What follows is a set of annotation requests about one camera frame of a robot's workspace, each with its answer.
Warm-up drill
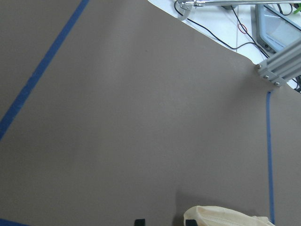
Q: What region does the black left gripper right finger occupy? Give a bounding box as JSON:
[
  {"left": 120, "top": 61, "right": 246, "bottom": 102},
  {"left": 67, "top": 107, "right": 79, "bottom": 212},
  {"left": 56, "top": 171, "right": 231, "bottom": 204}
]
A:
[{"left": 185, "top": 219, "right": 197, "bottom": 226}]

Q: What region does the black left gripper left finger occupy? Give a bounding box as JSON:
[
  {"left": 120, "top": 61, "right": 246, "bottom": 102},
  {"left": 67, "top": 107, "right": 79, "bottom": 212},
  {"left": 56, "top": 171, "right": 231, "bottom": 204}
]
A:
[{"left": 134, "top": 218, "right": 145, "bottom": 226}]

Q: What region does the cream long-sleeve graphic shirt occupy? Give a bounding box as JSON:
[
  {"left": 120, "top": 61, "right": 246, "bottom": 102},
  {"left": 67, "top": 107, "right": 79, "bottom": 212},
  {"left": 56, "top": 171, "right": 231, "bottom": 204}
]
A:
[{"left": 183, "top": 206, "right": 274, "bottom": 226}]

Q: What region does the aluminium frame post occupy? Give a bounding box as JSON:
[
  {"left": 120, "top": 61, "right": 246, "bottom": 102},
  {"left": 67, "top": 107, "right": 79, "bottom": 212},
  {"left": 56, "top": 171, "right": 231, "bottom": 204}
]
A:
[{"left": 258, "top": 39, "right": 301, "bottom": 87}]

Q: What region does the black pendant cable on desk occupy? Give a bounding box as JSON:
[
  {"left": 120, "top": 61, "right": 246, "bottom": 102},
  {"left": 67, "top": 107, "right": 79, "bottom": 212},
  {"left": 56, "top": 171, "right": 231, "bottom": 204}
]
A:
[{"left": 187, "top": 4, "right": 270, "bottom": 58}]

